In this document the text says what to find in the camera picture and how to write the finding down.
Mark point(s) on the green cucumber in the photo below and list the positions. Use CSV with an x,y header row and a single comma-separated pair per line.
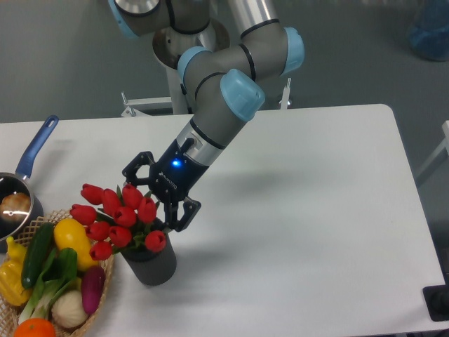
x,y
36,255

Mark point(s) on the white furniture frame right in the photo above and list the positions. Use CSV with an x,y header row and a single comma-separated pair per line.
x,y
434,160

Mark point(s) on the white garlic bulb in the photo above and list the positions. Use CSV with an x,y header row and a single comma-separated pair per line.
x,y
67,311

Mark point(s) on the green bok choy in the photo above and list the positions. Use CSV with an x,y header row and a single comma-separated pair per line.
x,y
59,271

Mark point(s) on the purple eggplant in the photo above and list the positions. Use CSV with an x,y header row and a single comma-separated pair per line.
x,y
91,288

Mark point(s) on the blue handled saucepan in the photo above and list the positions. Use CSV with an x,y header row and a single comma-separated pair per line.
x,y
18,181

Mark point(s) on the orange fruit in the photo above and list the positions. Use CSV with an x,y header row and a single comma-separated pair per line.
x,y
35,327

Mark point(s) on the blue bin in background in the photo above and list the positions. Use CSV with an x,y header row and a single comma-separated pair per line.
x,y
428,33

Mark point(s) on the black device at table edge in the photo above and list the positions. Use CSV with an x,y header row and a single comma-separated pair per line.
x,y
436,299

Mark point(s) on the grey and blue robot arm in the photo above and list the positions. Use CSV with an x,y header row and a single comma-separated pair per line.
x,y
222,82

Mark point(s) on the yellow squash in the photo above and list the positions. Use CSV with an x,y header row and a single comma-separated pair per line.
x,y
69,233

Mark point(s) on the red tulip bouquet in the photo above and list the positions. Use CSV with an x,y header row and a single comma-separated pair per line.
x,y
120,220

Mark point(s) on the yellow bell pepper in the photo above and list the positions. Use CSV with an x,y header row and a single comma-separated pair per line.
x,y
11,274

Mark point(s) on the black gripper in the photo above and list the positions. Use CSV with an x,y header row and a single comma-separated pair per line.
x,y
170,180

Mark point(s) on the browned bun in pan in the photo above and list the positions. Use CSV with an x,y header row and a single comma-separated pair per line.
x,y
15,207

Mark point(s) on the grey ribbed vase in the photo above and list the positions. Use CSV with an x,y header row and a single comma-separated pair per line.
x,y
152,258

